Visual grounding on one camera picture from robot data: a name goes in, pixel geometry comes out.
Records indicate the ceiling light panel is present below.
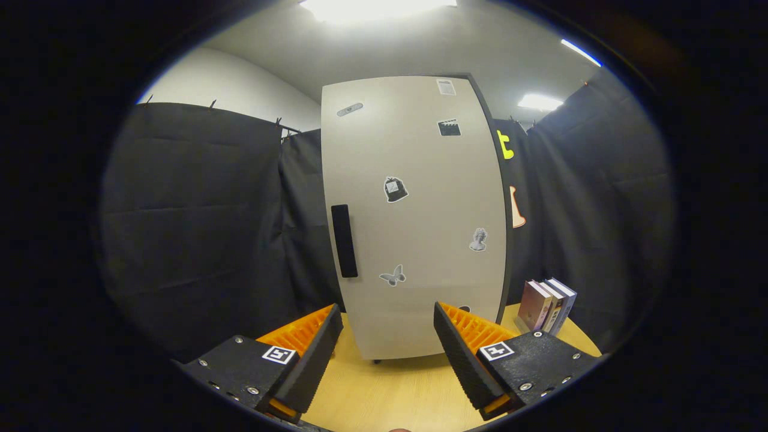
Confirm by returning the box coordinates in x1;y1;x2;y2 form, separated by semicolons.
300;0;457;22
561;39;602;68
517;93;565;112

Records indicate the black door handle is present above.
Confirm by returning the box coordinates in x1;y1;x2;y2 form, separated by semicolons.
331;204;359;278

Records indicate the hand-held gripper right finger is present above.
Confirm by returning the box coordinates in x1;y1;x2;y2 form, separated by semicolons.
433;301;604;422

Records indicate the beige cabinet door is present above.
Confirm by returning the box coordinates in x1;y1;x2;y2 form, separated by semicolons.
321;75;508;361

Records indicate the grey cover book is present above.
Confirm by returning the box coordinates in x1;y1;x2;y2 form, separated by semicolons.
546;277;578;335

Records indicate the white paperback book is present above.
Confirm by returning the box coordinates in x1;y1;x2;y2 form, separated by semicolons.
540;280;566;334

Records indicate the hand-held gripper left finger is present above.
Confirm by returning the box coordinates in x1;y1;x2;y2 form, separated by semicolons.
176;303;346;425

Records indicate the black backdrop cloth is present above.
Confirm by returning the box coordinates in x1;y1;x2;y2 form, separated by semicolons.
99;66;676;361

